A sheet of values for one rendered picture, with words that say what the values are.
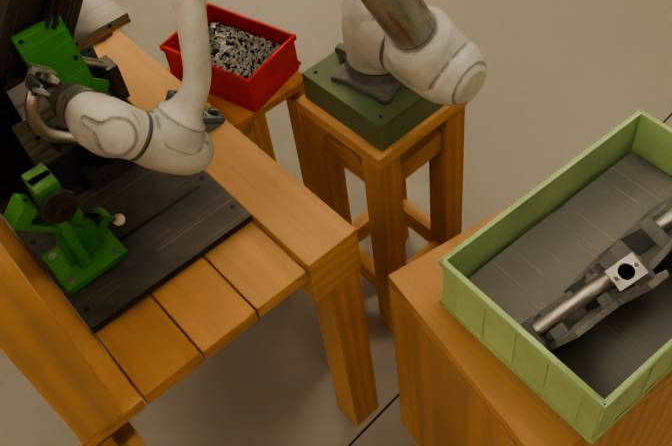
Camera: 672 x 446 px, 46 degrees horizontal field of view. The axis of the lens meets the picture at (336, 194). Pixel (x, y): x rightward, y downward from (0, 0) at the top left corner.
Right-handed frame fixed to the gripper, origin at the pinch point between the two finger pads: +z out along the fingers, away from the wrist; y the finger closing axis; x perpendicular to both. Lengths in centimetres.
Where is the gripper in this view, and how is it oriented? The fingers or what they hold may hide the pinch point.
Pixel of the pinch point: (42, 79)
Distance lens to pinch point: 183.3
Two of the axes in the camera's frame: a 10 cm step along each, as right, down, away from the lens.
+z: -6.0, -3.5, 7.2
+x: -3.4, 9.2, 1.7
